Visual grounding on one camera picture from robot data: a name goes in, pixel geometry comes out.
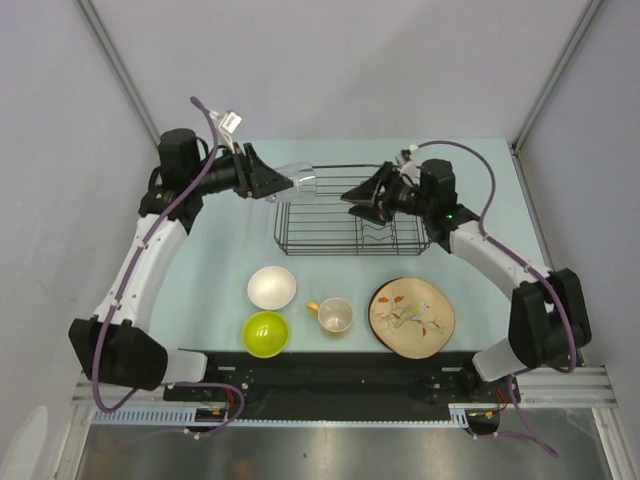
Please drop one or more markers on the yellow-green bowl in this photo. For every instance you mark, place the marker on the yellow-green bowl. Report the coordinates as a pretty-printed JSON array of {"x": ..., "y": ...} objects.
[{"x": 265, "y": 334}]

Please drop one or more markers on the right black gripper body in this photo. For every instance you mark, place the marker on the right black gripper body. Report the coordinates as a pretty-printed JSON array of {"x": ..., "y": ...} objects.
[{"x": 397, "y": 194}]

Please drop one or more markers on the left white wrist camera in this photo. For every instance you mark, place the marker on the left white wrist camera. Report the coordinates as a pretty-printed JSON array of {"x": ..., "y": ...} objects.
[{"x": 225, "y": 125}]

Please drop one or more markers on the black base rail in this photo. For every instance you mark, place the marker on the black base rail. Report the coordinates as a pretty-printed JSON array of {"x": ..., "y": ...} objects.
[{"x": 348, "y": 386}]

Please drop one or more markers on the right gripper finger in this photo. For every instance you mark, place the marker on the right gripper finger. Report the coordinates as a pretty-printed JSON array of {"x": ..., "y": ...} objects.
[
  {"x": 370, "y": 213},
  {"x": 368, "y": 190}
]

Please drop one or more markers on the yellow mug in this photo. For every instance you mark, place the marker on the yellow mug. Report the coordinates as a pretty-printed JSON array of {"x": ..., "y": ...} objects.
[{"x": 334, "y": 315}]

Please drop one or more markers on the white slotted cable duct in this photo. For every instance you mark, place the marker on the white slotted cable duct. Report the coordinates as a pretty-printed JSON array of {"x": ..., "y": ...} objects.
[{"x": 209, "y": 417}]

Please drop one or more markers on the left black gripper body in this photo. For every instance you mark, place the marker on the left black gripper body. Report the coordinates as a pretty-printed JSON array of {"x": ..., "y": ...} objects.
[{"x": 236, "y": 175}]

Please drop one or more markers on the clear plastic cup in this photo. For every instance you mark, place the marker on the clear plastic cup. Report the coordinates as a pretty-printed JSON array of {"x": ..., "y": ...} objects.
[{"x": 304, "y": 187}]

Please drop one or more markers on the black wire dish rack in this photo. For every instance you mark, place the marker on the black wire dish rack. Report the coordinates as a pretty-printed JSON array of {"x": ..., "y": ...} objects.
[{"x": 320, "y": 224}]

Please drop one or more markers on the white bowl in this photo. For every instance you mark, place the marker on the white bowl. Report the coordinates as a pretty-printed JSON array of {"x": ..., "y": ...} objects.
[{"x": 271, "y": 288}]

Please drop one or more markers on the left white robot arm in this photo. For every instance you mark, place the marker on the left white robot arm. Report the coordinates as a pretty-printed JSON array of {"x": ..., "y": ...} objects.
[{"x": 113, "y": 346}]

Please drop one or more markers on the bird pattern plate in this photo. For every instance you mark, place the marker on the bird pattern plate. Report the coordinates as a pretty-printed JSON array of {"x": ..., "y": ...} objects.
[{"x": 411, "y": 317}]

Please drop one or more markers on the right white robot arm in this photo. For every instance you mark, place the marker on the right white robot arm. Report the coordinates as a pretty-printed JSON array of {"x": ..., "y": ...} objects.
[{"x": 548, "y": 315}]

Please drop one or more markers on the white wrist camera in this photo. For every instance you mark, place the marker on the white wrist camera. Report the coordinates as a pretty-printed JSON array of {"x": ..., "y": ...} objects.
[
  {"x": 405, "y": 162},
  {"x": 225, "y": 125}
]

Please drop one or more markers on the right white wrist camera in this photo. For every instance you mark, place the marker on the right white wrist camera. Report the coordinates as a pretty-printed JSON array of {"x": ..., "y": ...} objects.
[{"x": 405, "y": 162}]

